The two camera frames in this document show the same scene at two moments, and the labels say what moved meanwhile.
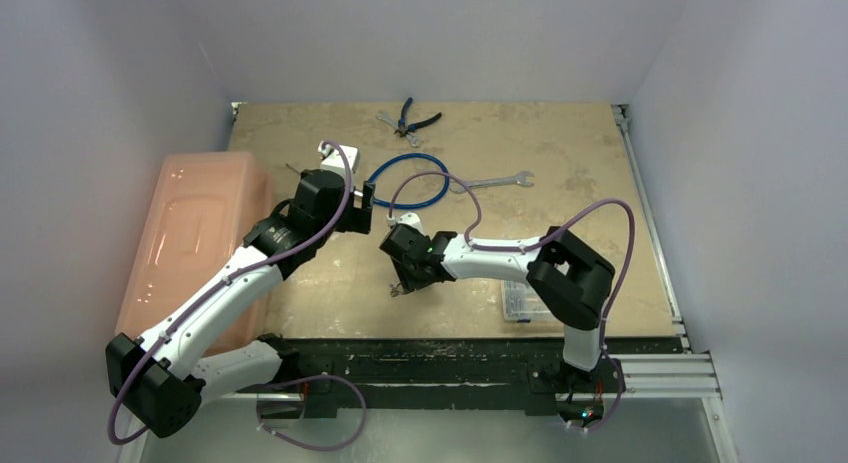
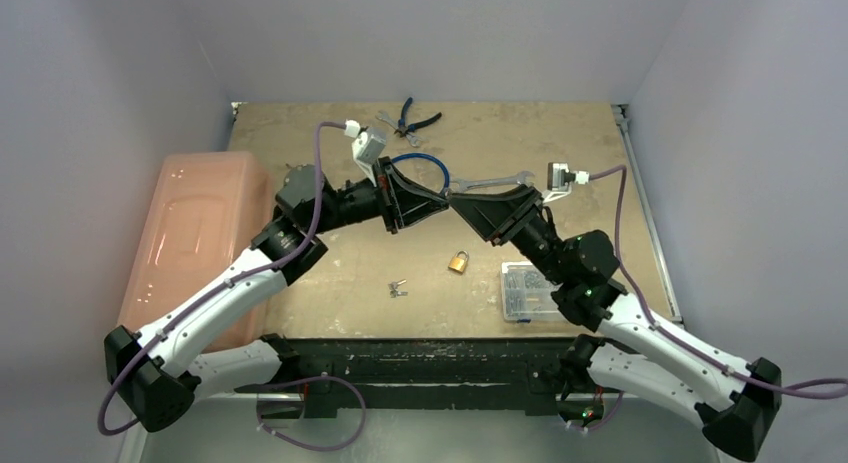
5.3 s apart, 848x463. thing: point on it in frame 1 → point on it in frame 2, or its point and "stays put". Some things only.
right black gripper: (403, 268) → (519, 218)
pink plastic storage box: (199, 208) stays put
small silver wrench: (414, 141) stays put
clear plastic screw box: (521, 303) stays put
